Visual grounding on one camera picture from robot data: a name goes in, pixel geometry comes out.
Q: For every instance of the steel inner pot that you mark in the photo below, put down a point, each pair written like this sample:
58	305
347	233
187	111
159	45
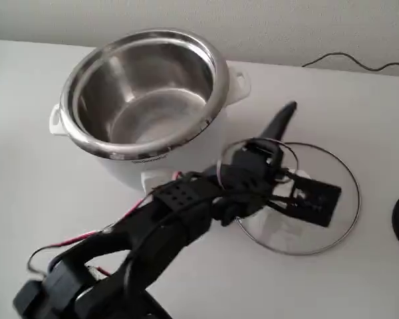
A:
143	83

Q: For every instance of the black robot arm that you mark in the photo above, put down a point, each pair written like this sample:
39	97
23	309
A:
173	226

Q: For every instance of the white rice cooker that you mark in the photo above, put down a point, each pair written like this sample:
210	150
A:
126	166

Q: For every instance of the glass lid with white knob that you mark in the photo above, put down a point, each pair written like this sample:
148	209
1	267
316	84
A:
326	239

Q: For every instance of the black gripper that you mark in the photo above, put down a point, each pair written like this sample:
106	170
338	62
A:
265	150

